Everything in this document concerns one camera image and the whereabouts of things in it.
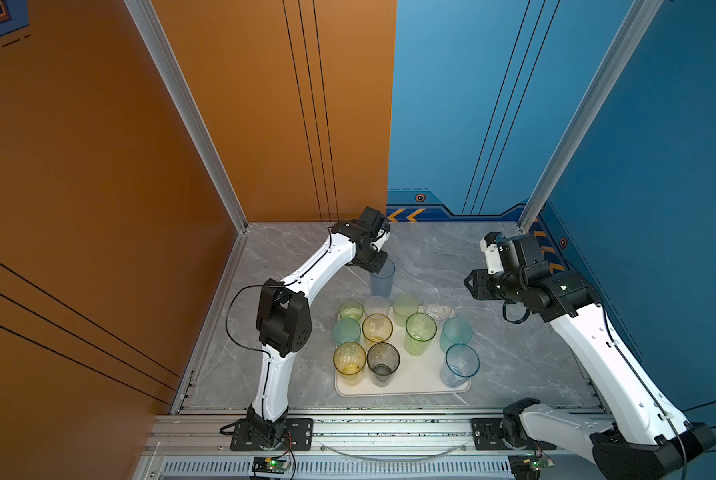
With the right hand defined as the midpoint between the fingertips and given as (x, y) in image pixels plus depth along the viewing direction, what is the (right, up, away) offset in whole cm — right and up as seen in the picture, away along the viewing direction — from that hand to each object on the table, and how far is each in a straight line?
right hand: (471, 280), depth 72 cm
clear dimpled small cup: (-23, -10, +19) cm, 31 cm away
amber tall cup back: (-23, -14, +9) cm, 28 cm away
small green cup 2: (-15, -9, +15) cm, 23 cm away
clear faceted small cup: (-3, -11, +20) cm, 23 cm away
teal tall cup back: (-32, -16, +15) cm, 38 cm away
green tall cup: (-10, -16, +14) cm, 23 cm away
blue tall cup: (-21, -3, +21) cm, 29 cm away
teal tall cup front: (+1, -17, +17) cm, 24 cm away
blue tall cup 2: (0, -23, +8) cm, 24 cm away
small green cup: (-30, -11, +21) cm, 38 cm away
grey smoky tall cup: (-21, -20, 0) cm, 29 cm away
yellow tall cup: (-30, -22, +7) cm, 38 cm away
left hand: (-22, +4, +19) cm, 30 cm away
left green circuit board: (-49, -44, -2) cm, 66 cm away
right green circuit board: (+13, -44, -2) cm, 46 cm away
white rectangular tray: (-12, -28, +12) cm, 33 cm away
